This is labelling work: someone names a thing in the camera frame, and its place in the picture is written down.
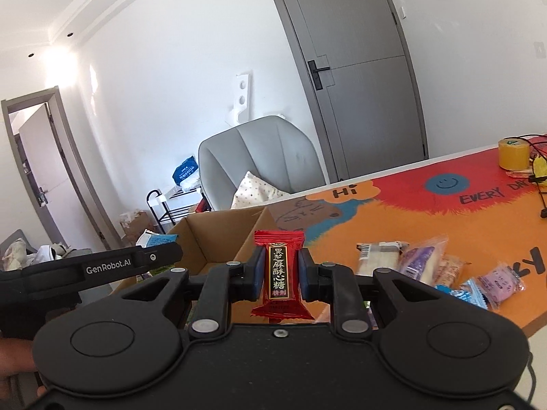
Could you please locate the small blue candy packet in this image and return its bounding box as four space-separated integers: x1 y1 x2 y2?
436 279 489 311

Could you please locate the brown cardboard box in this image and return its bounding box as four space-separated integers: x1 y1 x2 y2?
112 205 272 304

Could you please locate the grey side door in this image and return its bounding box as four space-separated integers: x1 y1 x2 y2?
1 85 112 250

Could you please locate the black door handle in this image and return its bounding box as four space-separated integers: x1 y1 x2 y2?
308 60 331 91

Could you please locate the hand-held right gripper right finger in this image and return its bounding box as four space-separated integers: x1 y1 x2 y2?
299 248 443 338

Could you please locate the white snack packet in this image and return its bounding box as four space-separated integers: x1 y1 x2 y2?
356 241 406 277

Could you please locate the black cable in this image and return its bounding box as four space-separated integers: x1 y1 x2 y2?
510 133 547 219

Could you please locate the blue plastic bag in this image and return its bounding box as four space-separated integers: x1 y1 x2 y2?
172 156 200 187

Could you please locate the small cardboard box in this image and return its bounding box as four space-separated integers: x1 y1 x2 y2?
119 208 160 246

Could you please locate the grey sofa with clothes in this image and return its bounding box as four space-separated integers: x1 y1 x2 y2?
0 229 93 271

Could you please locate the red candy packet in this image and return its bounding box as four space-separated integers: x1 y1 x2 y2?
250 230 316 321

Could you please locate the black metal rack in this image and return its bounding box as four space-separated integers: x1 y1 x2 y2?
146 184 206 236

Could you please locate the purple snack packet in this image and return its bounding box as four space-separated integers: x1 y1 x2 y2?
397 235 449 286

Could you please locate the grey upholstered chair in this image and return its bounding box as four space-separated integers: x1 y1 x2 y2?
197 115 328 213

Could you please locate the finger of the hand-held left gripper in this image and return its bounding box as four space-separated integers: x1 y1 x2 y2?
141 241 184 272

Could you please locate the white wall bracket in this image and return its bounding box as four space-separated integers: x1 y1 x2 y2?
226 72 254 125

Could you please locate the beige cracker packet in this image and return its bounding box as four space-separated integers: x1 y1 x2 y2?
435 255 466 288

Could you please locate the person's left hand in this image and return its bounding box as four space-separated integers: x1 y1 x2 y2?
0 337 48 398

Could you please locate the yellow plastic bag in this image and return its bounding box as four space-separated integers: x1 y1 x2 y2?
531 153 547 185

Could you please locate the yellow tape roll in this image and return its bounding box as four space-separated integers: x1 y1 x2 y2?
498 137 531 172

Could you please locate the pink snack packet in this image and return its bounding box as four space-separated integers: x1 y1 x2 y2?
476 260 527 311

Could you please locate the blue white packet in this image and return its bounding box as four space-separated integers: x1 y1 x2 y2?
138 229 179 249

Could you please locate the white dotted pillow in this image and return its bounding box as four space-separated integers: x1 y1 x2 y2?
231 171 292 210

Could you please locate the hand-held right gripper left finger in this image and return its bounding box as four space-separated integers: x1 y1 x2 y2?
122 248 266 339

